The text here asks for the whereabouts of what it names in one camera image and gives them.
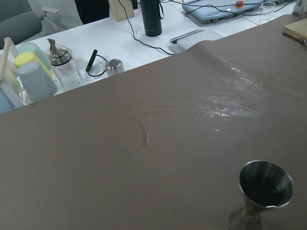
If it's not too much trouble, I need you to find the steel double jigger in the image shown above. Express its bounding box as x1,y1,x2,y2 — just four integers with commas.
228,160,294,230

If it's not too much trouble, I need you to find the brown table mat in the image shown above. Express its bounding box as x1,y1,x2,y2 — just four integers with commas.
0,14,307,230

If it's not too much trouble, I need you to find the digital kitchen scale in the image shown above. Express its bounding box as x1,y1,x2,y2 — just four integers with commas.
169,29,222,51

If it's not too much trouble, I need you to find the glass oil dispenser bottle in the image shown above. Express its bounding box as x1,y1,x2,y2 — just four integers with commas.
47,38,84,91

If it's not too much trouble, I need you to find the black thermos bottle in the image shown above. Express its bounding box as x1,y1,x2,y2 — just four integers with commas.
140,0,162,37

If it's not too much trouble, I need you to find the blue teach pendant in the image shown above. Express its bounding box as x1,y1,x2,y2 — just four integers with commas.
182,0,263,24

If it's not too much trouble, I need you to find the light blue plastic cup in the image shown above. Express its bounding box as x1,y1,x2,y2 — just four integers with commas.
17,62,58,102

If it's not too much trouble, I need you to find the yellow plastic cup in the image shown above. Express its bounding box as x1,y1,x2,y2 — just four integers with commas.
14,52,52,78

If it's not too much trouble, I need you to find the mint green plastic cup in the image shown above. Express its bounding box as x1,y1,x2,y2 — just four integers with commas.
18,42,52,70

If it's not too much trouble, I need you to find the wooden cutting board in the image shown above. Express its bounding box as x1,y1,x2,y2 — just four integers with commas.
283,19,307,47

